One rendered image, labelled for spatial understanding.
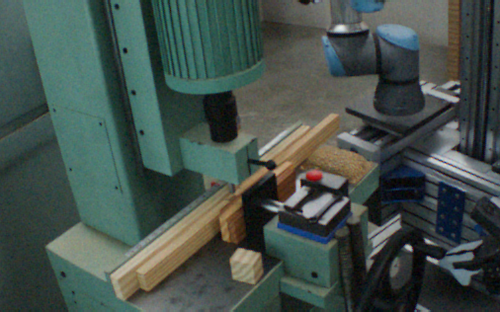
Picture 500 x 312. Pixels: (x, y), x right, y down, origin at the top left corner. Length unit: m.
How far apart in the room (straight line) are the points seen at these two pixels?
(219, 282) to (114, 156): 0.34
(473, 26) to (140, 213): 0.94
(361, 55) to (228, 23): 0.74
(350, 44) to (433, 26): 2.92
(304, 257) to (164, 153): 0.33
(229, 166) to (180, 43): 0.25
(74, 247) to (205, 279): 0.43
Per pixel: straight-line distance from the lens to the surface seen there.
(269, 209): 1.15
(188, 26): 0.98
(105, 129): 1.21
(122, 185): 1.26
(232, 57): 1.00
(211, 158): 1.15
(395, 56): 1.69
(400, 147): 1.76
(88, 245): 1.42
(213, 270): 1.11
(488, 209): 1.05
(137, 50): 1.11
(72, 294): 1.50
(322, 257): 1.05
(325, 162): 1.33
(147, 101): 1.14
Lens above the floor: 1.61
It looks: 30 degrees down
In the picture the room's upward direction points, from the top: 7 degrees counter-clockwise
